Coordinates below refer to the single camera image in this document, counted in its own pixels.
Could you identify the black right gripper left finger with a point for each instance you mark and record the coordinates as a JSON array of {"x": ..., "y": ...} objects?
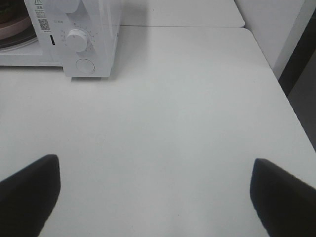
[{"x": 28, "y": 197}]

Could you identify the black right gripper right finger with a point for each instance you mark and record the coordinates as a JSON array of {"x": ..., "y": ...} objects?
[{"x": 285, "y": 205}]

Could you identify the round white door button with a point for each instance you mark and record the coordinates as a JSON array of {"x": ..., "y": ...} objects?
[{"x": 85, "y": 66}]

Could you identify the pink ceramic plate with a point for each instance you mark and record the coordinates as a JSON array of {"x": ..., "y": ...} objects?
[{"x": 14, "y": 26}]

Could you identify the burger with lettuce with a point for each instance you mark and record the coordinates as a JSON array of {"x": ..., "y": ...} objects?
[{"x": 8, "y": 9}]

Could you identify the glass microwave turntable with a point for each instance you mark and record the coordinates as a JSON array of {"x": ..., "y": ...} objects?
[{"x": 16, "y": 41}]

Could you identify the lower white timer knob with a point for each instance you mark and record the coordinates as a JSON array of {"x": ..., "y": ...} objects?
[{"x": 77, "y": 40}]

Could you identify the white microwave oven body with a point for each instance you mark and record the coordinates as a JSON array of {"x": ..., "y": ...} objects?
[{"x": 99, "y": 19}]

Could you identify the white warning label sticker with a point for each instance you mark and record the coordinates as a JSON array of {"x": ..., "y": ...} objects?
[{"x": 40, "y": 15}]

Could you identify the upper white power knob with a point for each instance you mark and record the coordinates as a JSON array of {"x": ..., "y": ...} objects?
[{"x": 68, "y": 6}]

